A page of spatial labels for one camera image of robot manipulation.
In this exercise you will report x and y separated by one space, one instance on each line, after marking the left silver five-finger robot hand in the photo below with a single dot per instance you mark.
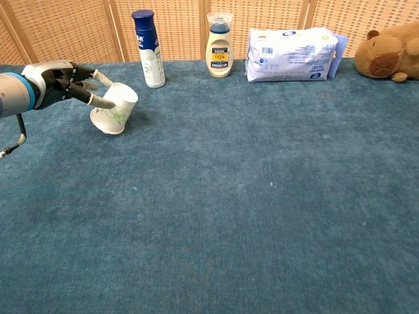
55 81

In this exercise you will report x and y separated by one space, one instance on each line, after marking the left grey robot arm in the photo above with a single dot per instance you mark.
13 95

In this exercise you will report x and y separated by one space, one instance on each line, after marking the blue table cloth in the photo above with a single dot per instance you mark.
229 196

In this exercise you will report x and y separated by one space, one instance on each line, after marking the woven bamboo folding screen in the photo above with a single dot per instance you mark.
82 29

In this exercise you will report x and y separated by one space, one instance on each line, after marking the small clear-lid bottle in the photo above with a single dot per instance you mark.
219 55

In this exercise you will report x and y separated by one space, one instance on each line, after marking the brown capybara plush toy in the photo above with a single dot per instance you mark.
389 52

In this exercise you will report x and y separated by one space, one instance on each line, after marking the white tissue pack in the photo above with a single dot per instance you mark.
288 55

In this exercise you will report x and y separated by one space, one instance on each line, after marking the blue-capped white bottle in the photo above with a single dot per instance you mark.
150 55

